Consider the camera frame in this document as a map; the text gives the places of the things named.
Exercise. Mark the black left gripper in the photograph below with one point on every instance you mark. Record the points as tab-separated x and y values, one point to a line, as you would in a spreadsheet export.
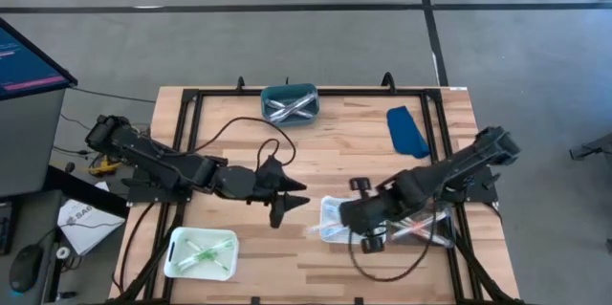
270	190

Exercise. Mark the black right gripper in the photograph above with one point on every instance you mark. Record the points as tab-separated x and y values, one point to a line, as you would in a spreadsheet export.
365	211

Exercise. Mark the blue toothbrush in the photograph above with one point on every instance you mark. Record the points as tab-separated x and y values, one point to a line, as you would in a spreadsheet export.
334	234
333	209

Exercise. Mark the white plastic bin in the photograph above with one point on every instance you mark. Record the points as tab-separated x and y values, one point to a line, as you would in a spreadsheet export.
330	219
205	234

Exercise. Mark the orange toothbrush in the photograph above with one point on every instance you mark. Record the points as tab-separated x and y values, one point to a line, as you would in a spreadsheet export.
442	240
421	231
437	219
406	233
416	224

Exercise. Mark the white toothbrush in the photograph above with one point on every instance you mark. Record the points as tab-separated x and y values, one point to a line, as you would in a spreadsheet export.
279	114

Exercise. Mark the green toothbrush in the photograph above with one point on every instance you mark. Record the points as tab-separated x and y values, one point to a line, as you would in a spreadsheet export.
225	246
189	262
205	255
192	245

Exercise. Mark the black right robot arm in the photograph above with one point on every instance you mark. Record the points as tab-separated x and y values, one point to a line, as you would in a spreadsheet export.
454	168

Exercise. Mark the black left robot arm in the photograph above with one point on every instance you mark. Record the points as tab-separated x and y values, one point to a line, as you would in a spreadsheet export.
167	164

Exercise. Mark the dark translucent plastic bin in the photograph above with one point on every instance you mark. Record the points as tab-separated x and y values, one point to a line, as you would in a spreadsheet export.
444	243

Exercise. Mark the blue cloth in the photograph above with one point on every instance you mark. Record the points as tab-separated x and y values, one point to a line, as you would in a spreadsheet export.
406	133

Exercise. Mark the teal plastic bin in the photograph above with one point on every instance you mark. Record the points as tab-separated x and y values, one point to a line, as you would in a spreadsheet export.
287	89

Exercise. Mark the yellow tool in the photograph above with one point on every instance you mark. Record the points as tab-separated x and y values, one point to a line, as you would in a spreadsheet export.
102	168

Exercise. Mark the white paper sheet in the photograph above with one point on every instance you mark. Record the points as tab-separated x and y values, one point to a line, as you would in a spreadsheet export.
91	226

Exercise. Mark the grey stand leg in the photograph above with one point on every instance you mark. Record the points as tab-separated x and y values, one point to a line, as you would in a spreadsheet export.
597	148

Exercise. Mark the white tape roll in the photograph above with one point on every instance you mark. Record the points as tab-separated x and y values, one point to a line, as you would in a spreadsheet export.
58	252

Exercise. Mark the dark office desk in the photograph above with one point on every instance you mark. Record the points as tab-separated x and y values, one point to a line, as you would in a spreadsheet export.
48	185

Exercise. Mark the grey monitor stand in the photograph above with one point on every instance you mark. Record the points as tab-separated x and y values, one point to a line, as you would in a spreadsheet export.
28	142

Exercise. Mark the black computer mouse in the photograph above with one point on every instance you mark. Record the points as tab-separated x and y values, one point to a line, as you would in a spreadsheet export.
24	267

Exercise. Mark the black keyboard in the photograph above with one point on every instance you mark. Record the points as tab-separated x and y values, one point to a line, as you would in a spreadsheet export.
6	228

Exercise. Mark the computer monitor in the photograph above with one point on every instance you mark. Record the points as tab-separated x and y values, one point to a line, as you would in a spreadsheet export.
24	66

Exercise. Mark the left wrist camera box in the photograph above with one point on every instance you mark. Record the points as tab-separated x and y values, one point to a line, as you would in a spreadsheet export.
273	166

